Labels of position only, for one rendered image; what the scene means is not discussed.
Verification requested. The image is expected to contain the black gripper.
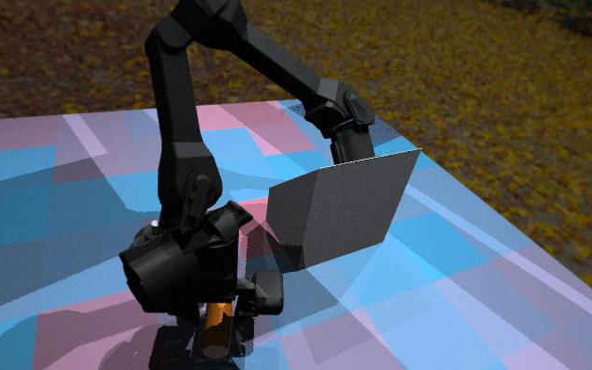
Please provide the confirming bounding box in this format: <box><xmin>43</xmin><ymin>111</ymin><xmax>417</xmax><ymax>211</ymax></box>
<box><xmin>141</xmin><ymin>259</ymin><xmax>284</xmax><ymax>326</ymax></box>

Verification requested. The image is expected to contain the black round pedestal with silver shaft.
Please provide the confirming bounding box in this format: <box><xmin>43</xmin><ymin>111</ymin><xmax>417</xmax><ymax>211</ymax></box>
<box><xmin>133</xmin><ymin>220</ymin><xmax>159</xmax><ymax>246</ymax></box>

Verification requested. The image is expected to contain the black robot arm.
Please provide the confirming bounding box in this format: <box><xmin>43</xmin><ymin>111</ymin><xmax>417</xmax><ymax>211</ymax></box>
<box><xmin>118</xmin><ymin>0</ymin><xmax>376</xmax><ymax>311</ymax></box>

